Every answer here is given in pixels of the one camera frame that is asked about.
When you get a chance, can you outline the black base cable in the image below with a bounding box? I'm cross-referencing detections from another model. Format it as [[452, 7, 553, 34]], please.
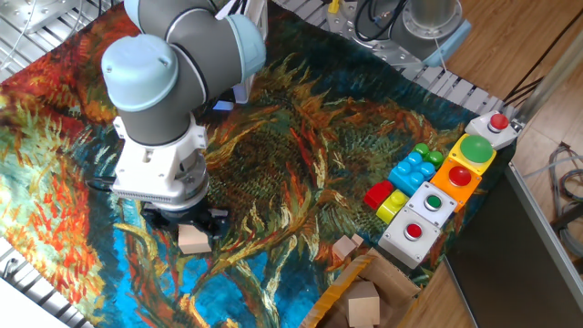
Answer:
[[353, 0, 409, 42]]

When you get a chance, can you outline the red toy brick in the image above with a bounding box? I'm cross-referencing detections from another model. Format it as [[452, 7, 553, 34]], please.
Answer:
[[363, 179, 395, 210]]

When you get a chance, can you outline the black floor cable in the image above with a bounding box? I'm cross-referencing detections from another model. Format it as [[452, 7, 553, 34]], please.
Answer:
[[503, 8, 583, 108]]

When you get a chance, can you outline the green toy brick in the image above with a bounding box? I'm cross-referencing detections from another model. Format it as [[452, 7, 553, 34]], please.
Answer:
[[412, 142, 445, 169]]

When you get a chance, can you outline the silver metal bracket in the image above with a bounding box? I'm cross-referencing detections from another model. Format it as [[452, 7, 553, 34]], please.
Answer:
[[0, 0, 77, 36]]

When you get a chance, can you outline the sunflower painting print cloth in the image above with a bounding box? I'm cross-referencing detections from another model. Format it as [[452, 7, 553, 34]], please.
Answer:
[[0, 0, 518, 328]]

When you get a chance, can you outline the brown cardboard box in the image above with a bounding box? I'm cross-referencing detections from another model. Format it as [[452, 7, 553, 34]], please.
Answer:
[[298, 248, 423, 328]]

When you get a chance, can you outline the thin white string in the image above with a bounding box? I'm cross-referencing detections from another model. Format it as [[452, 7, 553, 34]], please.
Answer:
[[432, 37, 450, 74]]

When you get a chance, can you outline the dark flat bar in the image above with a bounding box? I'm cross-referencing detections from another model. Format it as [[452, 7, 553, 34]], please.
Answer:
[[549, 202, 583, 232]]

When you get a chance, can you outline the large white red-button box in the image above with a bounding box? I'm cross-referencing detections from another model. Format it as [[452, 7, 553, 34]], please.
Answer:
[[376, 207, 442, 270]]

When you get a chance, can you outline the aluminium frame post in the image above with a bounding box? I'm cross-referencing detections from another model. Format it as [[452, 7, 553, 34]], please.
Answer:
[[514, 40, 583, 124]]

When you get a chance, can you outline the yellow green-dome button box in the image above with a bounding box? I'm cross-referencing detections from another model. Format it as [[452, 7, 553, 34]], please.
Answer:
[[447, 133, 497, 177]]

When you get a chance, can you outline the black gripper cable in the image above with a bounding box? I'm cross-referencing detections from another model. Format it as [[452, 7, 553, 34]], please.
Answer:
[[85, 179, 118, 192]]

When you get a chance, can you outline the vented wrist sensor housing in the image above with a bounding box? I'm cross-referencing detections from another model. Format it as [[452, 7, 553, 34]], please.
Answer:
[[111, 113, 210, 206]]

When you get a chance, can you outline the large plain wooden cube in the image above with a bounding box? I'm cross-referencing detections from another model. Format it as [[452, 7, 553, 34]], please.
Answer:
[[347, 281, 382, 328], [177, 222, 213, 255]]

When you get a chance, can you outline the small wooden block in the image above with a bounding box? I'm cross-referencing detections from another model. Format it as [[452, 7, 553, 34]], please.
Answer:
[[331, 235, 359, 261]]

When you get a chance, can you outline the orange red-button box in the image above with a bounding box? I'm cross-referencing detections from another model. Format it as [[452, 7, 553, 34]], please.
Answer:
[[429, 157, 483, 213]]

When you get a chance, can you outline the blue toy brick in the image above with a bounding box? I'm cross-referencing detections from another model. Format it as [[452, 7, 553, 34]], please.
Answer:
[[387, 151, 437, 198]]

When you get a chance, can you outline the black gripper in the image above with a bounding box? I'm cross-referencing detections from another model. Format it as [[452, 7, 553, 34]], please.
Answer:
[[141, 200, 230, 241]]

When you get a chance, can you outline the white green-button box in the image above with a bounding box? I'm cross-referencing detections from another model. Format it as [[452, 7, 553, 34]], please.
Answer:
[[404, 180, 459, 229]]

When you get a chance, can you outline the yellow toy brick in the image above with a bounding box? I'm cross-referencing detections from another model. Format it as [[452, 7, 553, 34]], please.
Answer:
[[375, 190, 410, 225]]

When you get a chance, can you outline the grey red emergency-button box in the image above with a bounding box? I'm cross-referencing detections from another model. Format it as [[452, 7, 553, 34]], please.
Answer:
[[464, 110, 520, 151]]

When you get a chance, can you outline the grey cable coil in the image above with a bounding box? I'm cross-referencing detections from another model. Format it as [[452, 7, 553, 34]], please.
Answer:
[[548, 141, 583, 259]]

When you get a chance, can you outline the clear plastic tube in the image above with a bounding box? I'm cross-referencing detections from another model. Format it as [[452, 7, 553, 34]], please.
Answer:
[[521, 154, 583, 179]]

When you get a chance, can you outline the black panel with aluminium frame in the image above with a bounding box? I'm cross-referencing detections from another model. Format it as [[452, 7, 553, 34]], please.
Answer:
[[444, 161, 583, 328]]

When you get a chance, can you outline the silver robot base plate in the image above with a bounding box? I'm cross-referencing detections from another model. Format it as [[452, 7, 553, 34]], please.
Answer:
[[325, 0, 441, 72]]

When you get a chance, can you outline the white plastic drawer cabinet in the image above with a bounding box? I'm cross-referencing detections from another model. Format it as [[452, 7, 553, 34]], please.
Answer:
[[211, 0, 270, 113]]

